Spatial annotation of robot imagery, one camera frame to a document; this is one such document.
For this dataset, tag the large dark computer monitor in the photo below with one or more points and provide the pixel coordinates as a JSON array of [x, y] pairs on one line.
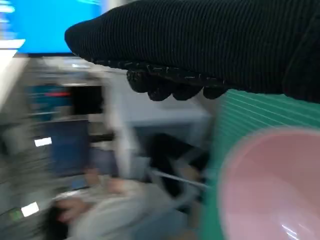
[[67, 147]]

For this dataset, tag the green cutting mat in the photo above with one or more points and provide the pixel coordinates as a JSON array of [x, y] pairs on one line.
[[250, 115]]

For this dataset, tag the pink bowl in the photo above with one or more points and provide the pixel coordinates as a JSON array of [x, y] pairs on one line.
[[270, 187]]

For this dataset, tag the grey chair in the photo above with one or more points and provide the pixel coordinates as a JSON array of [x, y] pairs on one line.
[[175, 125]]

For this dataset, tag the big bright blue screen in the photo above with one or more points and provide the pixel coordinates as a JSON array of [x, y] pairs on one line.
[[50, 25]]

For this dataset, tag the person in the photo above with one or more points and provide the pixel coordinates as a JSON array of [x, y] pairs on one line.
[[120, 215]]

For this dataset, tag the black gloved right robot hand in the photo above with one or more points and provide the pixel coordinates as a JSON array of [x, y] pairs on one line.
[[200, 42]]

